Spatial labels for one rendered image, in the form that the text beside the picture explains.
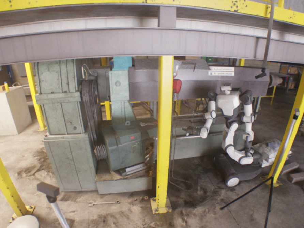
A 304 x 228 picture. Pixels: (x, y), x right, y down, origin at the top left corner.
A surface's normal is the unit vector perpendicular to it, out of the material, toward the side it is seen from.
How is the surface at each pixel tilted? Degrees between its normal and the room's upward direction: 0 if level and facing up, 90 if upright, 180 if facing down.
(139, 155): 90
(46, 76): 80
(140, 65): 30
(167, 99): 90
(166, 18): 90
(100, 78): 66
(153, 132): 45
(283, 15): 90
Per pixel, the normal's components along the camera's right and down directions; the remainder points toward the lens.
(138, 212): 0.00, -0.92
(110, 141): 0.33, -0.42
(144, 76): 0.16, 0.18
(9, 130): 0.16, 0.38
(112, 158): 0.48, 0.33
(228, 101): -0.66, 0.48
